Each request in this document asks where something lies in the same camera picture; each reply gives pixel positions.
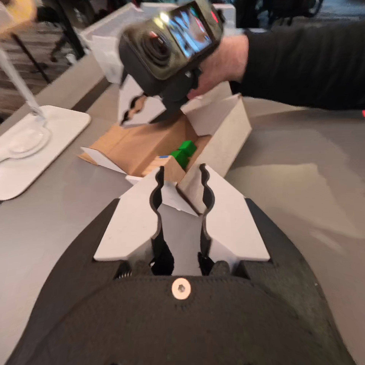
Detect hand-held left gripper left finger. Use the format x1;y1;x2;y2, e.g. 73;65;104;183
93;166;165;262

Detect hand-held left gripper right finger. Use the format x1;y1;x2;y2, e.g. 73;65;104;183
199;164;271;265

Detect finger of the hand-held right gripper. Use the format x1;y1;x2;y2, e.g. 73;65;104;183
117;75;146;126
121;95;168;129

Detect white cardboard box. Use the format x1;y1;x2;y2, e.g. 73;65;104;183
78;83;253;217

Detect clear plastic bin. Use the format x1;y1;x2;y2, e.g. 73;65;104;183
80;2;237;84

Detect person's right forearm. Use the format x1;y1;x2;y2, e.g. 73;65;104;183
229;21;365;111

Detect person's right hand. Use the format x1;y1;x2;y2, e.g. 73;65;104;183
187;35;249;100

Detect green cube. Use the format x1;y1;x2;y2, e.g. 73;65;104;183
170;150;189;169
178;140;198;158

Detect wooden cube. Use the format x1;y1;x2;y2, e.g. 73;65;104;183
141;155;187;184

